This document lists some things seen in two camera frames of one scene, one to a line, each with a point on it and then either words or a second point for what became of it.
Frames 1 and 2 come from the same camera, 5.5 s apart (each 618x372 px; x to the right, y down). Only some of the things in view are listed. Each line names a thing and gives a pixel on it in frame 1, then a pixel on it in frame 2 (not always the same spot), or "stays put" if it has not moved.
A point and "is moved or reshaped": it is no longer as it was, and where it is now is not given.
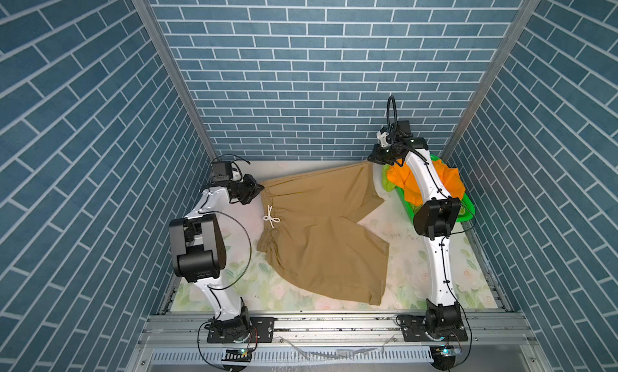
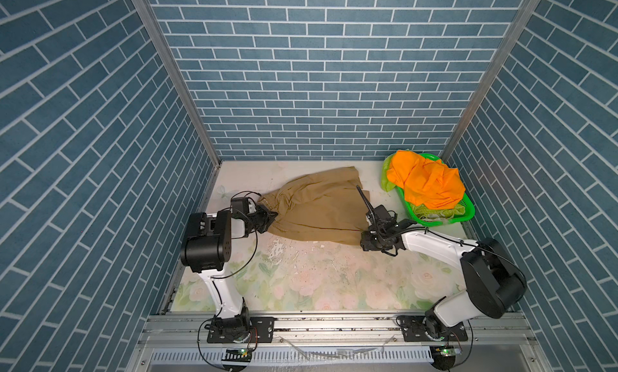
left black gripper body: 241,190 -> 257,220
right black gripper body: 385,155 -> 372,241
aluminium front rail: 488,331 stays put
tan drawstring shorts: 311,232 is moved or reshaped
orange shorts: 450,178 stays put
